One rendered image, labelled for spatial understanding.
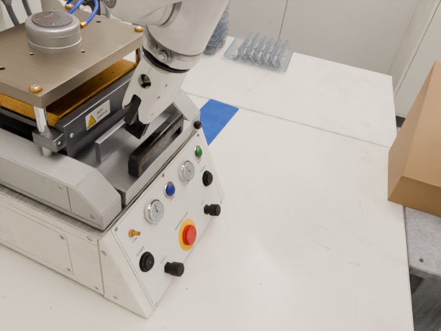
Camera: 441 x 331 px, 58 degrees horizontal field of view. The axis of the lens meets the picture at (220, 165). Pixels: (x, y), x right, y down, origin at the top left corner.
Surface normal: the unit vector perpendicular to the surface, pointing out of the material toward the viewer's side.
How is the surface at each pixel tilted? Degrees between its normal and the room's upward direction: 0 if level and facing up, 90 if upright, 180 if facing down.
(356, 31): 90
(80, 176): 0
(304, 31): 90
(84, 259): 90
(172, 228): 65
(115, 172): 0
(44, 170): 0
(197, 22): 106
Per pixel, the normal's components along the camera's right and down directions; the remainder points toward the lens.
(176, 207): 0.88, 0.00
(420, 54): -0.29, 0.60
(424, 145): -0.13, -0.14
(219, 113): 0.12, -0.75
